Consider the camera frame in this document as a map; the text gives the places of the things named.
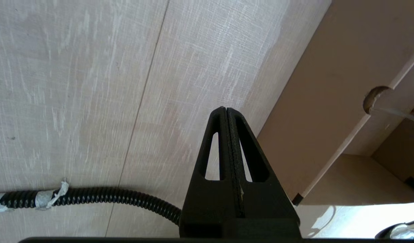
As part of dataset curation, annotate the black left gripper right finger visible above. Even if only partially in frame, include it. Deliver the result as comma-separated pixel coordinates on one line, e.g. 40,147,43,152
226,107,300,220

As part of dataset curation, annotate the black silver robot base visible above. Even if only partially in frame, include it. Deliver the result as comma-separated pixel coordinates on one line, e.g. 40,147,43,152
375,219,414,240

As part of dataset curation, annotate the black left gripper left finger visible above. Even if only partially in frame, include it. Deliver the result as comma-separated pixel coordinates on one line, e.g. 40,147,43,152
179,107,243,220

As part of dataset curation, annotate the black corrugated cable conduit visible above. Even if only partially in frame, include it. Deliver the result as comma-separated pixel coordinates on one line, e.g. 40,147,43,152
0,181,182,226

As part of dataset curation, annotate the brown cardboard shoe box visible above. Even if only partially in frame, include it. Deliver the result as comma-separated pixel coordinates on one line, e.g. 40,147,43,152
257,0,414,207

